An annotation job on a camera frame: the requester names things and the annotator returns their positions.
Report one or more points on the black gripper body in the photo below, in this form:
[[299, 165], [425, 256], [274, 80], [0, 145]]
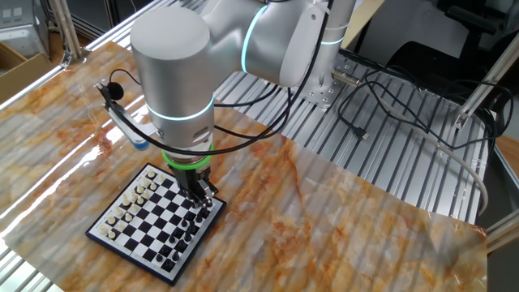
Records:
[[193, 179]]

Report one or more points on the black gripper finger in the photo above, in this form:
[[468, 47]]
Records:
[[194, 200], [210, 192]]

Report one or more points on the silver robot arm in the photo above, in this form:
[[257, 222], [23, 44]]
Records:
[[174, 61]]

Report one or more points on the black and white chessboard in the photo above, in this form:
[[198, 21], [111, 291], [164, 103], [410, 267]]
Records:
[[154, 227]]

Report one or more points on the black pawn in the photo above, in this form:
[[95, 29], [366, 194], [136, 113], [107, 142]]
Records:
[[159, 257], [190, 215], [165, 249], [183, 223], [172, 239], [178, 232]]

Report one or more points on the black knight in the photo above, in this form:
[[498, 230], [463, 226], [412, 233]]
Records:
[[175, 255], [205, 211]]

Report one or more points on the black bishop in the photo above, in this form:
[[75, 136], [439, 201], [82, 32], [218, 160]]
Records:
[[198, 219], [181, 245]]

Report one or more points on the black queen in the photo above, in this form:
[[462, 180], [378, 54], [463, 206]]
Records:
[[192, 227]]

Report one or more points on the white pawn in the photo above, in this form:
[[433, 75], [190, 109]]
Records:
[[128, 217], [134, 208], [120, 226], [147, 193], [111, 234], [160, 179], [153, 186], [140, 200]]

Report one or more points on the black king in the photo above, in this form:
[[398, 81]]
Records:
[[187, 236]]

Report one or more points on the white rook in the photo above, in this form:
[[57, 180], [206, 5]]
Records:
[[103, 228], [151, 174]]

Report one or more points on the white knight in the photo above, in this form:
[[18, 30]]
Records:
[[110, 219], [145, 181]]

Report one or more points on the white bishop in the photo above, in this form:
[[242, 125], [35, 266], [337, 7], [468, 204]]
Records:
[[140, 188], [118, 210]]

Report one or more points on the white queen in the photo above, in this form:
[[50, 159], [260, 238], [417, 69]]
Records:
[[133, 196]]

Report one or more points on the white king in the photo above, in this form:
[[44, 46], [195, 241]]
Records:
[[126, 199]]

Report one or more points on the black rook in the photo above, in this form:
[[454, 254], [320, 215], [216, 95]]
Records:
[[167, 265]]

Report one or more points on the orange marble pattern mat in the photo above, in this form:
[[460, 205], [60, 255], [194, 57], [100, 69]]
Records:
[[324, 243]]

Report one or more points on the slanted aluminium strut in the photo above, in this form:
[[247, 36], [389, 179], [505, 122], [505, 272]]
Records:
[[67, 32], [486, 79]]

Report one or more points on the brown cardboard box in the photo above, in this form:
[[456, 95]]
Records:
[[20, 77]]

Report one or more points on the grey metal cabinet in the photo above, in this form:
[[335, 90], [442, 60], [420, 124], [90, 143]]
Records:
[[22, 28]]

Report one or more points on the light wooden board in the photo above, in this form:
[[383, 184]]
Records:
[[363, 16]]

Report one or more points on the black office chair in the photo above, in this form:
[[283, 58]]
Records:
[[430, 65]]

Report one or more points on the aluminium profile bar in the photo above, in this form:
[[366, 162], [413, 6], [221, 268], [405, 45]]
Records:
[[504, 233]]

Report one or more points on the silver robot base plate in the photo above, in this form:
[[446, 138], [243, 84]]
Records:
[[324, 97]]

